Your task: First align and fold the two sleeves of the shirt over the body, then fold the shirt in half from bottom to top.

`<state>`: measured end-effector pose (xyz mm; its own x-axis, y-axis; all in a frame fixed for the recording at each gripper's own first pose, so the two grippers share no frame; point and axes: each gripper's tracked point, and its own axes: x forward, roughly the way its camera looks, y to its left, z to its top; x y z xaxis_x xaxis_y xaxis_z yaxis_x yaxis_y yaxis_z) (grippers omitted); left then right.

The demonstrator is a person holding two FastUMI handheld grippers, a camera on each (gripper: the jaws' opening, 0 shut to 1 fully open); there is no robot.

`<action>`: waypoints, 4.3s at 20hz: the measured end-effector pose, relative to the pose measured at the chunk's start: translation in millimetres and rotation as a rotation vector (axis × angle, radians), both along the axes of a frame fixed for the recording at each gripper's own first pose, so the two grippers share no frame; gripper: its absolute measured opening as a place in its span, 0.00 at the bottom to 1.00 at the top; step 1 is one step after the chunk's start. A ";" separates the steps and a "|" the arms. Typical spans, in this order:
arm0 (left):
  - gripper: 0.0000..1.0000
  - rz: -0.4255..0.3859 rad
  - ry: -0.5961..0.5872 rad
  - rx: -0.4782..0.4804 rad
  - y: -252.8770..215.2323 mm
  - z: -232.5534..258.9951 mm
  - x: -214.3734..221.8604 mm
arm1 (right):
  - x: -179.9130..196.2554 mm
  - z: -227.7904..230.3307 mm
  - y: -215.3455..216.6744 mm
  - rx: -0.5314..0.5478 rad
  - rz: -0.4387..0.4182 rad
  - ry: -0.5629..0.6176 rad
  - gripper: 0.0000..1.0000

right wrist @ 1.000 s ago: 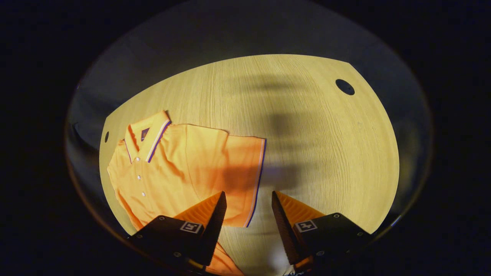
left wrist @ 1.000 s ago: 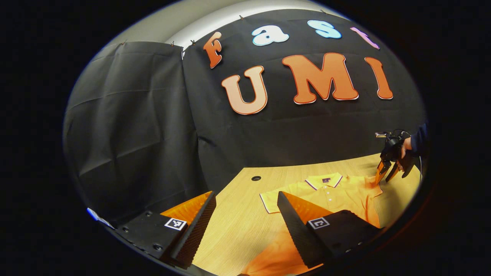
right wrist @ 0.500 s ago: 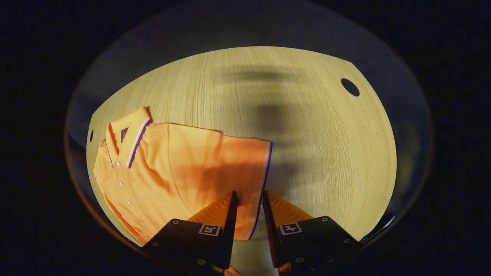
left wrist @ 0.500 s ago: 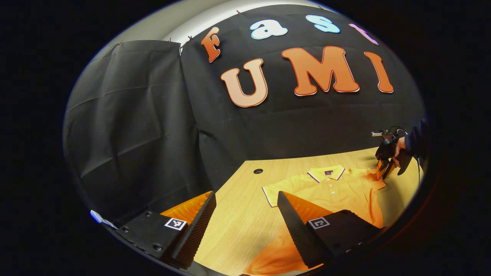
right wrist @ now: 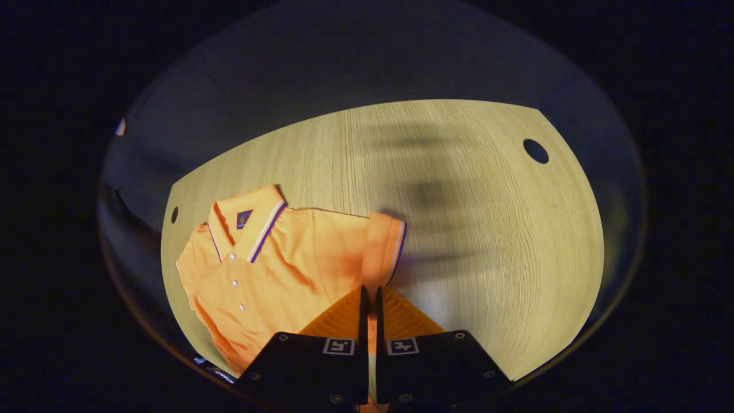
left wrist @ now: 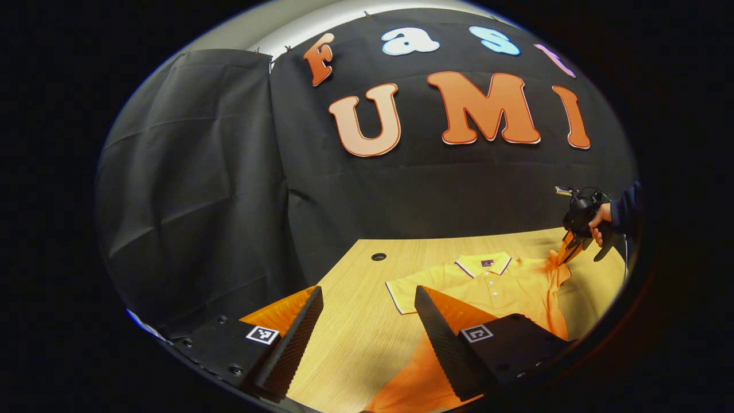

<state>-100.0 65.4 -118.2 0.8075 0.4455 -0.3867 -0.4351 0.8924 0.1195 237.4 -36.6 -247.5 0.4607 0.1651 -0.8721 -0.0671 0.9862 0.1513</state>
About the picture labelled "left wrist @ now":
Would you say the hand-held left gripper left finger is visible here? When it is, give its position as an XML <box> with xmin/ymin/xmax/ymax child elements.
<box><xmin>171</xmin><ymin>285</ymin><xmax>325</xmax><ymax>404</ymax></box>

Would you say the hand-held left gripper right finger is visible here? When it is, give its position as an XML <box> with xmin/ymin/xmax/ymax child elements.
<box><xmin>413</xmin><ymin>285</ymin><xmax>575</xmax><ymax>403</ymax></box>

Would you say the orange T-shirt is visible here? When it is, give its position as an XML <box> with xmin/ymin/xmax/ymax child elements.
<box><xmin>361</xmin><ymin>241</ymin><xmax>575</xmax><ymax>413</ymax></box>

